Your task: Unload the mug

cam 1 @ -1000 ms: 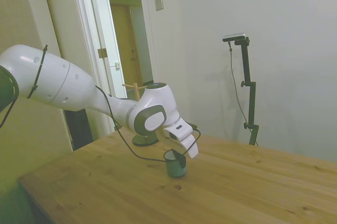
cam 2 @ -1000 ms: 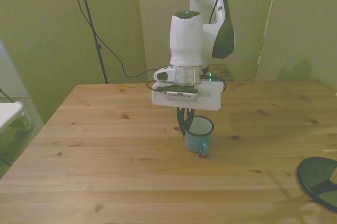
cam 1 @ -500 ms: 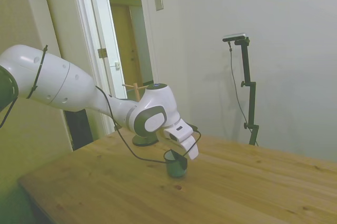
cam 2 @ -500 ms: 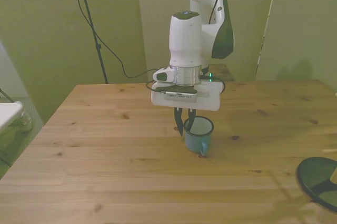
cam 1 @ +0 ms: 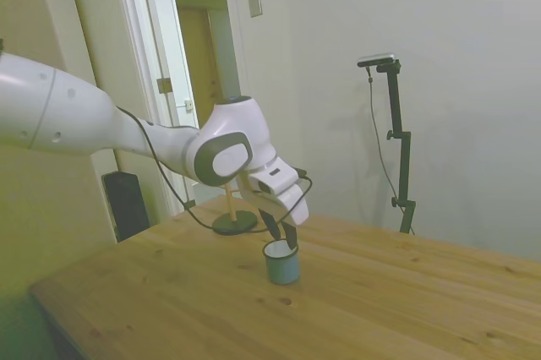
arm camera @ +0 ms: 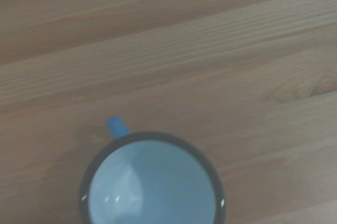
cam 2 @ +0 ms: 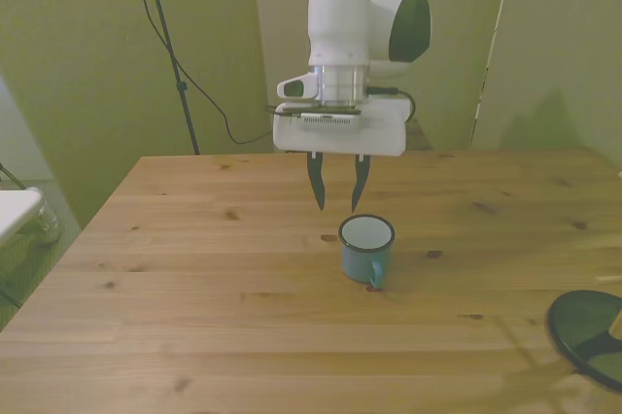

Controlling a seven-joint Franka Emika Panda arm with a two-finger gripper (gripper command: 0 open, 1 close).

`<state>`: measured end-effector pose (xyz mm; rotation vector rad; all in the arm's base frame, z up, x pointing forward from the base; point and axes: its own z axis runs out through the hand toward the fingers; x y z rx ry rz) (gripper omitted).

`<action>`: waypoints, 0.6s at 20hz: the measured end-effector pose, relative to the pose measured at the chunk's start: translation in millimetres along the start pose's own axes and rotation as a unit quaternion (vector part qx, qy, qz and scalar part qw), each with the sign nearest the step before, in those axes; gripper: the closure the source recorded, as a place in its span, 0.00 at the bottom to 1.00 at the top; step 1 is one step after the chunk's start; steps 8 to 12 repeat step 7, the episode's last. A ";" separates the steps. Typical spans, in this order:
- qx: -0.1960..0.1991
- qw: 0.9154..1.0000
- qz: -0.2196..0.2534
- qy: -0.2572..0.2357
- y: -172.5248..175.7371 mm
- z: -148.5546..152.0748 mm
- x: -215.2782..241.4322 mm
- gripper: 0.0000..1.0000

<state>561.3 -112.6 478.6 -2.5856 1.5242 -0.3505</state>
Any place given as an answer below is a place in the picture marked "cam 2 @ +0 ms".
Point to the teal enamel mug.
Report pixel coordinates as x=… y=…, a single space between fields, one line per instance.
x=362 y=258

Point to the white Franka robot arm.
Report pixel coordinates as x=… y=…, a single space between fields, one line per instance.
x=340 y=15

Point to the dark green plate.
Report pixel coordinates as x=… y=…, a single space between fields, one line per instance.
x=580 y=326

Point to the black camera stand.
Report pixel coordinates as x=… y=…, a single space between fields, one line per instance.
x=170 y=52

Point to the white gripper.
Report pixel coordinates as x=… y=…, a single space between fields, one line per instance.
x=340 y=139

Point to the white side table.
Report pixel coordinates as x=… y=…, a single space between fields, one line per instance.
x=14 y=212

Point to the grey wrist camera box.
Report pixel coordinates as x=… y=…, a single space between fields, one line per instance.
x=330 y=121

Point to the black tripod leg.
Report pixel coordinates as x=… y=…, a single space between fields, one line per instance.
x=10 y=175

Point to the clear glass jar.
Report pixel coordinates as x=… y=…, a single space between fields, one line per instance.
x=47 y=222

